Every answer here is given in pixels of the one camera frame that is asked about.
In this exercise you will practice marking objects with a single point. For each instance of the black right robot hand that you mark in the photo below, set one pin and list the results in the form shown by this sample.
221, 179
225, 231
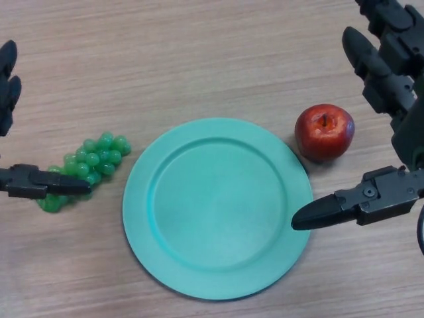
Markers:
387, 195

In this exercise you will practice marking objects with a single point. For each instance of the green grape bunch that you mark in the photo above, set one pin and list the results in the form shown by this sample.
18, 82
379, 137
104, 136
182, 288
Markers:
106, 149

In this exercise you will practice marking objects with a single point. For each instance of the teal round plate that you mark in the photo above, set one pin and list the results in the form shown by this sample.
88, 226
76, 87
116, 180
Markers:
217, 205

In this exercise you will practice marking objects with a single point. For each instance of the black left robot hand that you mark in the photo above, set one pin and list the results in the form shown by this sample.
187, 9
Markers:
30, 182

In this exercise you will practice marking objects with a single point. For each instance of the red apple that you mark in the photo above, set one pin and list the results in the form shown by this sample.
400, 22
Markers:
324, 136

